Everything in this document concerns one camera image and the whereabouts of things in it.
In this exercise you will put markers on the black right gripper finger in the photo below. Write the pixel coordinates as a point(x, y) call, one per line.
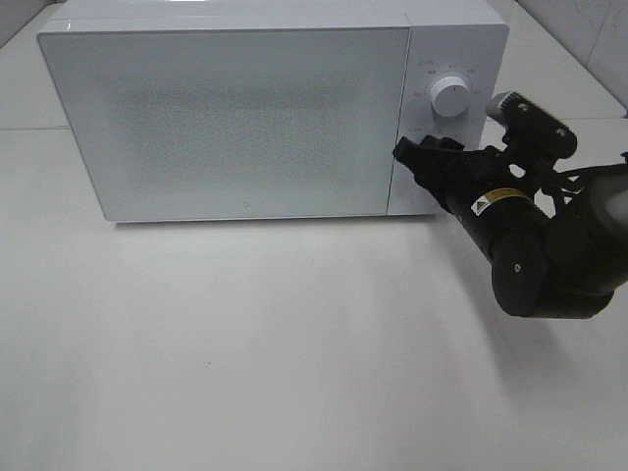
point(527, 123)
point(426, 160)

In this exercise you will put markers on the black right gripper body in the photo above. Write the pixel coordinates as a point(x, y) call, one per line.
point(489, 202)

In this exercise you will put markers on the white microwave door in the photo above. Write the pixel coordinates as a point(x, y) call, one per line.
point(184, 126)

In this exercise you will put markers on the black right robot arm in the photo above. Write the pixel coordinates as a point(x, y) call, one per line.
point(556, 241)

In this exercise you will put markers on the upper white round knob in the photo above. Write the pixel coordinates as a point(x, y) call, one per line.
point(449, 95)

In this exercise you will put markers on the white microwave oven body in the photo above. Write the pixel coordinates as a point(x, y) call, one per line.
point(462, 37)

